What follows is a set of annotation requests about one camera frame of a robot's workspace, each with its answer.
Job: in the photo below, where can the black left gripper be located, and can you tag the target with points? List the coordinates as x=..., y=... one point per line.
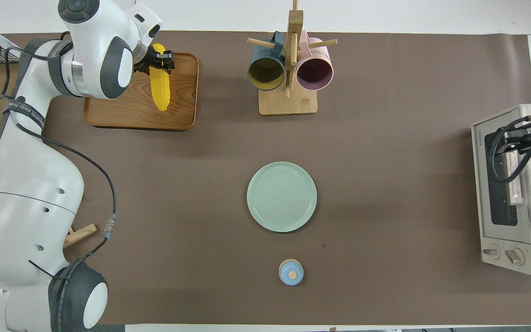
x=144, y=62

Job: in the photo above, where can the wooden plate rack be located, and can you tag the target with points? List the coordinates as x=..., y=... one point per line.
x=81, y=234

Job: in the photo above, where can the yellow corn cob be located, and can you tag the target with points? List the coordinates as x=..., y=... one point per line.
x=160, y=92

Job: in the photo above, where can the dark teal mug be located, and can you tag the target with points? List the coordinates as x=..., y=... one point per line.
x=265, y=74

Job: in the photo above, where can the wooden mug rack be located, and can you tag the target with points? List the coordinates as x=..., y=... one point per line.
x=288, y=103

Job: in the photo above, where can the pale green plate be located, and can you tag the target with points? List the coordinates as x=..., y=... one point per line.
x=281, y=197

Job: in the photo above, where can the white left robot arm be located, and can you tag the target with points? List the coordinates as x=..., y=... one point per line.
x=30, y=198

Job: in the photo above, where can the brown wooden tray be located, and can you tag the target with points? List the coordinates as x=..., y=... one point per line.
x=182, y=106

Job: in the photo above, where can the brown table mat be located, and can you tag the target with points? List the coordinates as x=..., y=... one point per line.
x=385, y=138

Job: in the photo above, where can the pink mug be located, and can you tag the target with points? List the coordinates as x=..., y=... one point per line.
x=315, y=74

